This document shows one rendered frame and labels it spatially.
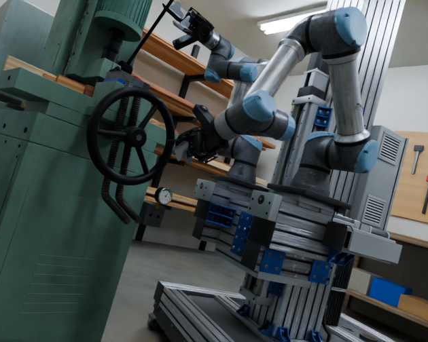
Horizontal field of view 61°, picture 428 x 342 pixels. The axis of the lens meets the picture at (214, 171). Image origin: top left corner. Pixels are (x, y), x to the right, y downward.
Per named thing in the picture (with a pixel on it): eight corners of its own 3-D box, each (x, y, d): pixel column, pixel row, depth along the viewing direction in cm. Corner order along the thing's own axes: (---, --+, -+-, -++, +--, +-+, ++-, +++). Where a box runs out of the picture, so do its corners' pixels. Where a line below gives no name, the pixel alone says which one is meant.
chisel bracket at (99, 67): (97, 80, 126) (104, 57, 126) (80, 81, 136) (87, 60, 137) (115, 88, 131) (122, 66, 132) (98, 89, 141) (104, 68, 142)
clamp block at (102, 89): (106, 108, 107) (115, 79, 108) (86, 107, 117) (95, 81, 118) (146, 125, 118) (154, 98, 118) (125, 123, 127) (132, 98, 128)
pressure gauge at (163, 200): (155, 207, 128) (161, 186, 129) (149, 205, 131) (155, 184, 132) (168, 211, 133) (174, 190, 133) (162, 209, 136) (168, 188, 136)
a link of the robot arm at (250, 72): (282, 84, 189) (248, 88, 147) (263, 81, 194) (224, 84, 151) (286, 61, 186) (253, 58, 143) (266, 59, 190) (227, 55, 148)
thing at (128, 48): (116, 60, 153) (127, 27, 154) (107, 61, 159) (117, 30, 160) (133, 68, 159) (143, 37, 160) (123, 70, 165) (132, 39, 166)
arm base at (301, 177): (309, 195, 145) (315, 172, 146) (337, 201, 131) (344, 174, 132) (280, 186, 138) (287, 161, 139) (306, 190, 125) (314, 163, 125)
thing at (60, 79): (54, 88, 117) (59, 74, 117) (52, 88, 118) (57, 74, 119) (121, 116, 135) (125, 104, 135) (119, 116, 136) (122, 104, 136)
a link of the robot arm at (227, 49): (233, 62, 157) (238, 44, 158) (216, 50, 150) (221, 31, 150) (220, 63, 163) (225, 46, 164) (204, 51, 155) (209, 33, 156)
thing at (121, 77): (117, 81, 110) (123, 64, 110) (100, 83, 118) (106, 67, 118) (151, 98, 119) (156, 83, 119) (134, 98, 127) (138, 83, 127)
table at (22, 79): (22, 85, 91) (30, 63, 92) (-7, 88, 113) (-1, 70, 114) (193, 153, 133) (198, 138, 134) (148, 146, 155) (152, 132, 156)
